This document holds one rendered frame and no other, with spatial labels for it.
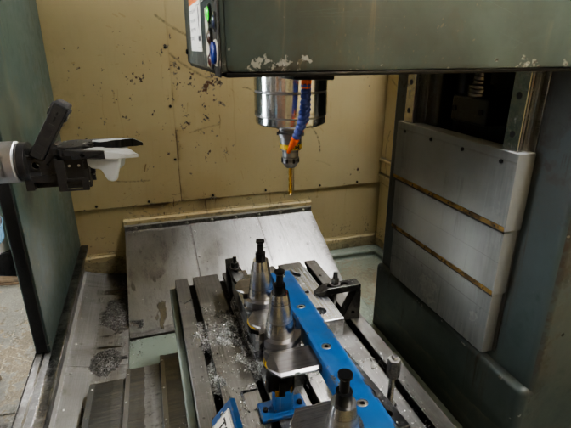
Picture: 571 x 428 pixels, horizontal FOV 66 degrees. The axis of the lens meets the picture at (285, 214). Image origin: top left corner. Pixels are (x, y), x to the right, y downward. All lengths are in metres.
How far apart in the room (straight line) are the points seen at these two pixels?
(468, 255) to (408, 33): 0.65
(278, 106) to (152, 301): 1.12
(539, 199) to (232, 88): 1.34
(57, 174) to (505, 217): 0.92
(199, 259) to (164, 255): 0.15
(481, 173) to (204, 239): 1.29
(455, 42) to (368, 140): 1.51
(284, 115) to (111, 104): 1.15
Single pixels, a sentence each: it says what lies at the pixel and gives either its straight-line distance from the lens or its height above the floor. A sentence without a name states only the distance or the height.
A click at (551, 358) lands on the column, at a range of 1.22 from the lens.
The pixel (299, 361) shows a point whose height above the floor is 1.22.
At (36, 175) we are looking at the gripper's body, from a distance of 0.92.
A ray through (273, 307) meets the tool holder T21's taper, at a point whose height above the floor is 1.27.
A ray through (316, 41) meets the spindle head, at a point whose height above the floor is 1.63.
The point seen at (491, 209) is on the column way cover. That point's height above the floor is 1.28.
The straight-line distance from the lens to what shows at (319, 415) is 0.57.
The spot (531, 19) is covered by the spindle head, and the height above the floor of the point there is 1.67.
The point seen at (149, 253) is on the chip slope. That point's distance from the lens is 1.99.
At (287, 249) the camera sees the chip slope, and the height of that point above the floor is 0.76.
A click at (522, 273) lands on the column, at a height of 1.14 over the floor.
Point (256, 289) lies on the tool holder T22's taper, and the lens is 0.74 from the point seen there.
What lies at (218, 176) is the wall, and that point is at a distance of 2.05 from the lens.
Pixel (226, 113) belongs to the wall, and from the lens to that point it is 2.00.
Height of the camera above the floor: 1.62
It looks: 21 degrees down
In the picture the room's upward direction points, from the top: straight up
